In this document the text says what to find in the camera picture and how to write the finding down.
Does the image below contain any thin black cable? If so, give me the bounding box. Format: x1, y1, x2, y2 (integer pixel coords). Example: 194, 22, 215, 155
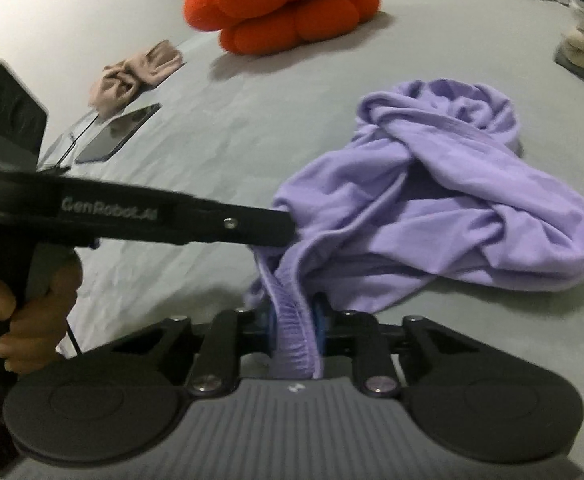
37, 112, 100, 171

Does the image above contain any grey bed sheet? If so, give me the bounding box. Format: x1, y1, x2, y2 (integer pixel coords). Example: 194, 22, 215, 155
0, 0, 584, 461

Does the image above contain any black tablet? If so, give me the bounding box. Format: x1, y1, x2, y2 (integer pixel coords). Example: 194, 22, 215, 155
74, 102, 163, 164

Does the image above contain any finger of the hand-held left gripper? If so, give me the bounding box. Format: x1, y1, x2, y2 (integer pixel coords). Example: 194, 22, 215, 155
172, 194, 297, 253

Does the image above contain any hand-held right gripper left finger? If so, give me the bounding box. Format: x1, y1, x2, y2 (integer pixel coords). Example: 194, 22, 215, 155
103, 308, 279, 395

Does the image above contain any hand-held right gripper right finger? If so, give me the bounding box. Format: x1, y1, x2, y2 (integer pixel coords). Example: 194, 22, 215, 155
312, 294, 477, 397

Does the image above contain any person's left hand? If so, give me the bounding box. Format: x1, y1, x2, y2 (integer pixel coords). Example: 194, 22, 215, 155
0, 254, 84, 376

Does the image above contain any crumpled pink cloth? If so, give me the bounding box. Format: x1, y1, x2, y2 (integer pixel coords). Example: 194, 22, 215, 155
88, 40, 185, 116

